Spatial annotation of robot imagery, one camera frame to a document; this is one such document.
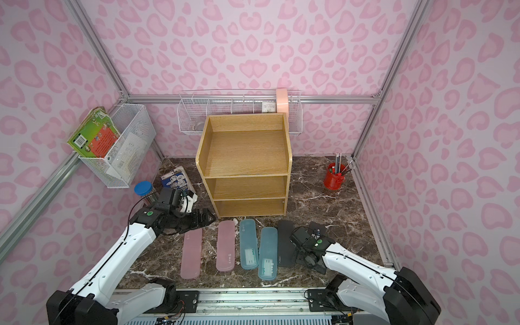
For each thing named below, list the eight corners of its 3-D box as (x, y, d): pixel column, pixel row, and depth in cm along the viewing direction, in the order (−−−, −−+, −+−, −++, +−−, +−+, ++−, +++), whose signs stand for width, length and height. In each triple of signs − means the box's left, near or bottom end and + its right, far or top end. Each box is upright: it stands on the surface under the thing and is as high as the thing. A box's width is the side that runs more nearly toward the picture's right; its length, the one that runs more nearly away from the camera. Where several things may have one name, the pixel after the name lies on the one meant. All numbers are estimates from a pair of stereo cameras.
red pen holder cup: (326, 191, 107) (331, 177, 98) (322, 177, 113) (327, 162, 104) (342, 191, 107) (349, 177, 98) (338, 177, 113) (344, 162, 104)
